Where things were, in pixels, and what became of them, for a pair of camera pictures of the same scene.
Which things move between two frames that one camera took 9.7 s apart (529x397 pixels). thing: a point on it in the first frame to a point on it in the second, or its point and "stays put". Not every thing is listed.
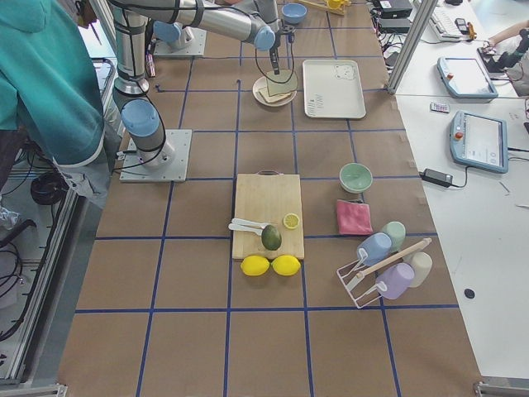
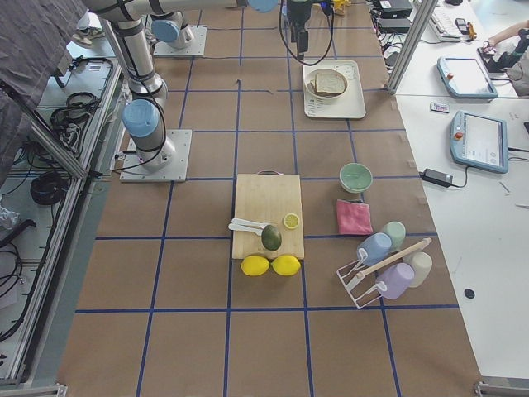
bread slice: (274, 98) to (312, 84)
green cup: (397, 231) stays put
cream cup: (422, 265) stays put
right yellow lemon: (286, 265) stays put
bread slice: (286, 81) to (330, 80)
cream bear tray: (333, 88) stays put
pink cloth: (354, 217) stays put
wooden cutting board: (266, 198) stays put
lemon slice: (291, 221) stays put
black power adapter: (437, 178) stays put
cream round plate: (261, 83) to (346, 86)
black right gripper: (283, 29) to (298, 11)
